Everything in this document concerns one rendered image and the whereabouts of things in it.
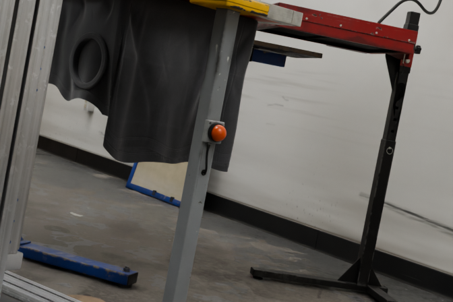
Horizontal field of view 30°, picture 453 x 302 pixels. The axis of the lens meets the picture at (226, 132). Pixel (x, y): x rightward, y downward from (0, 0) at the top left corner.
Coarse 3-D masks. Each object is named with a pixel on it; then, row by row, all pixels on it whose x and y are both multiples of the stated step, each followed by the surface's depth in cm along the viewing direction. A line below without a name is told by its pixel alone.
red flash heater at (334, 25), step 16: (304, 16) 321; (320, 16) 322; (336, 16) 323; (272, 32) 363; (288, 32) 360; (304, 32) 344; (320, 32) 323; (336, 32) 324; (352, 32) 325; (368, 32) 326; (384, 32) 328; (400, 32) 329; (416, 32) 330; (352, 48) 370; (368, 48) 363; (384, 48) 329; (400, 48) 330
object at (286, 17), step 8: (256, 0) 218; (272, 8) 222; (280, 8) 224; (256, 16) 224; (272, 16) 223; (280, 16) 225; (288, 16) 227; (296, 16) 229; (280, 24) 235; (288, 24) 230; (296, 24) 229
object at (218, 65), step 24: (192, 0) 190; (216, 0) 184; (240, 0) 184; (216, 24) 190; (216, 48) 189; (216, 72) 188; (216, 96) 190; (216, 120) 191; (192, 144) 192; (192, 168) 191; (192, 192) 190; (192, 216) 191; (192, 240) 192; (192, 264) 193; (168, 288) 193
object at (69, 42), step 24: (72, 0) 221; (96, 0) 212; (72, 24) 222; (96, 24) 211; (72, 48) 220; (96, 48) 212; (72, 72) 217; (96, 72) 212; (72, 96) 218; (96, 96) 211
